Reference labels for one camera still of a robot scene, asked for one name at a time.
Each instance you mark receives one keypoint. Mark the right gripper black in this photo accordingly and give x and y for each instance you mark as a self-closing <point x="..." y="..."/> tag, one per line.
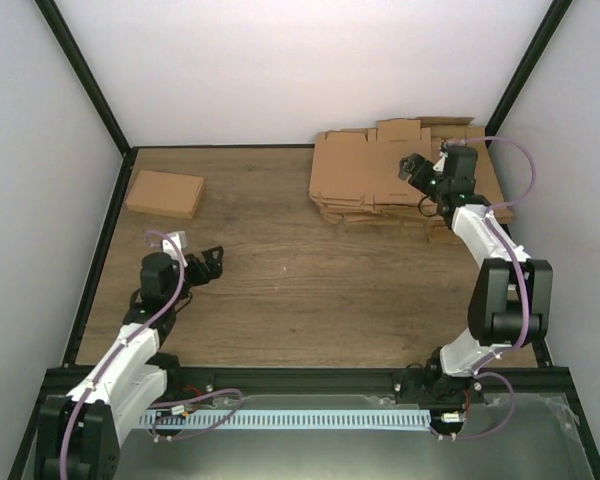
<point x="415" y="162"/>

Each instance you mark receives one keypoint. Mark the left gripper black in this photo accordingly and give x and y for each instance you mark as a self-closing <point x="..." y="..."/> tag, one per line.
<point x="216" y="270"/>

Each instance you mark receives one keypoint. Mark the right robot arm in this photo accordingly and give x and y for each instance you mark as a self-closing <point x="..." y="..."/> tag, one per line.
<point x="510" y="304"/>

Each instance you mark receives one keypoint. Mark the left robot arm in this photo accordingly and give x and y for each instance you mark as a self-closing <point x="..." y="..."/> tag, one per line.
<point x="80" y="435"/>

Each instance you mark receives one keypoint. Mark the folded brown cardboard box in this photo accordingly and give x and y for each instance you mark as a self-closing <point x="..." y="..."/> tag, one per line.
<point x="165" y="194"/>

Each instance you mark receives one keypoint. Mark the stack of flat cardboard sheets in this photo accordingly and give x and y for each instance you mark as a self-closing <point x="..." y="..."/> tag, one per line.
<point x="355" y="172"/>

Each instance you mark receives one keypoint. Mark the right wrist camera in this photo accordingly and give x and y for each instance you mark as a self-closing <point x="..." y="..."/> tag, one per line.
<point x="440" y="163"/>

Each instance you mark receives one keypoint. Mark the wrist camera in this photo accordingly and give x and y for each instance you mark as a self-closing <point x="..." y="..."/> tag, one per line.
<point x="176" y="239"/>
<point x="440" y="163"/>

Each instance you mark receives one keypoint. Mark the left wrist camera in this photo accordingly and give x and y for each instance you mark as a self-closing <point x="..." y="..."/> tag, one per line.
<point x="176" y="239"/>

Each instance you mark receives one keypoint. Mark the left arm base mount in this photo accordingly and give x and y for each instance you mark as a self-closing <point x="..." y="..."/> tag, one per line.
<point x="183" y="382"/>

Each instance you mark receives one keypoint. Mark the light blue slotted cable duct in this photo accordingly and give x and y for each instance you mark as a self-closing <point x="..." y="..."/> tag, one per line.
<point x="390" y="420"/>

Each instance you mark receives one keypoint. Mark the black aluminium frame rail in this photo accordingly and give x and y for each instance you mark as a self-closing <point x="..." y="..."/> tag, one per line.
<point x="378" y="381"/>

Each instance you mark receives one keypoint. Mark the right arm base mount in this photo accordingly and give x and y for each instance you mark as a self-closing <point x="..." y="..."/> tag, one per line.
<point x="427" y="386"/>

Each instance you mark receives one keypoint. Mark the right black corner post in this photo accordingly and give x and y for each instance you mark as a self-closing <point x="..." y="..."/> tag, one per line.
<point x="548" y="26"/>

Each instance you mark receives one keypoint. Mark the black corner post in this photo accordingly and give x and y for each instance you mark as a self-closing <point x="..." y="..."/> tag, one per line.
<point x="58" y="26"/>
<point x="548" y="26"/>

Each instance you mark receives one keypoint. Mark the left black corner post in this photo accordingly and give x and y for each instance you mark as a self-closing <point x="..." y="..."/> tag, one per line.
<point x="58" y="26"/>

